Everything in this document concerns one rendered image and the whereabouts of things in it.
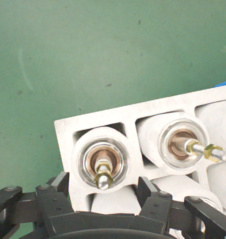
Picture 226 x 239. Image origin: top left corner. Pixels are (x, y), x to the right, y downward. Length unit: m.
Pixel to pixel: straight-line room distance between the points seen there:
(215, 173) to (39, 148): 0.44
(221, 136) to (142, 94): 0.27
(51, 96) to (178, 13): 0.46
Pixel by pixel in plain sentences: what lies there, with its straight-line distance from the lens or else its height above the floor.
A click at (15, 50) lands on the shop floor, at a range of 0.59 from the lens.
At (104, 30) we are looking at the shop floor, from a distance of 0.56.
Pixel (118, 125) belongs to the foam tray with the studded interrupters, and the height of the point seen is 0.07.
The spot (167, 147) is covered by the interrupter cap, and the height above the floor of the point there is 0.25.
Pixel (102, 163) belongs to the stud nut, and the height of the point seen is 0.29.
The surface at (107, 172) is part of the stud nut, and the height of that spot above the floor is 0.33.
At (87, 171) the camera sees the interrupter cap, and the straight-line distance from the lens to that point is 0.25.
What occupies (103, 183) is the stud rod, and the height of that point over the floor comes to 0.34.
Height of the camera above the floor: 0.49
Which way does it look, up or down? 87 degrees down
